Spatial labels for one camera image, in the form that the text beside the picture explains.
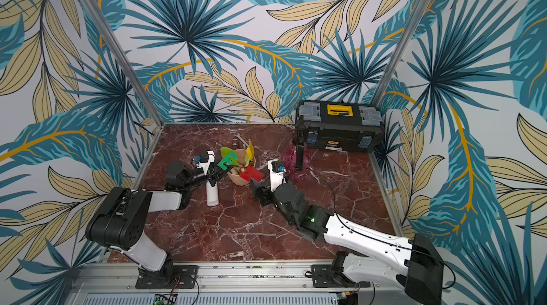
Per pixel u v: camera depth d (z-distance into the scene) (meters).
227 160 0.77
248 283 0.73
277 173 0.60
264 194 0.62
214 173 0.75
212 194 0.89
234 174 0.86
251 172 0.87
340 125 0.98
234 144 1.09
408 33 0.82
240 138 1.13
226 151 0.90
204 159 0.70
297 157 0.85
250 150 0.86
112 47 0.86
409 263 0.41
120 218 0.47
